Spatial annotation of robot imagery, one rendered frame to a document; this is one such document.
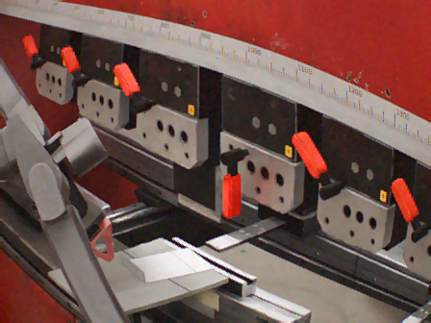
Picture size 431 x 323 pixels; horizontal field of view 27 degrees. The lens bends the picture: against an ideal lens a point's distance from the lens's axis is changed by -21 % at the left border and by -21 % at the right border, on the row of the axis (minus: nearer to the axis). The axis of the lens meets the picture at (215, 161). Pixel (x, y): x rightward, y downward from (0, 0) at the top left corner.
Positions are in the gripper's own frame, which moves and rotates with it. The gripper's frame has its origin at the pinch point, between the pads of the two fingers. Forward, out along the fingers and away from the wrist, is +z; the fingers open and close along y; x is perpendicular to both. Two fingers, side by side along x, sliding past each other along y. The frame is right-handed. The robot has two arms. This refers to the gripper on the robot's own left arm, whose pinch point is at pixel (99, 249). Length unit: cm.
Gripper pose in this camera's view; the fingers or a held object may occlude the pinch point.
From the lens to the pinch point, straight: 162.8
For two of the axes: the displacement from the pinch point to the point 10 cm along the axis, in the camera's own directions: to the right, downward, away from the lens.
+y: -6.3, -3.1, 7.1
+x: -6.8, 6.7, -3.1
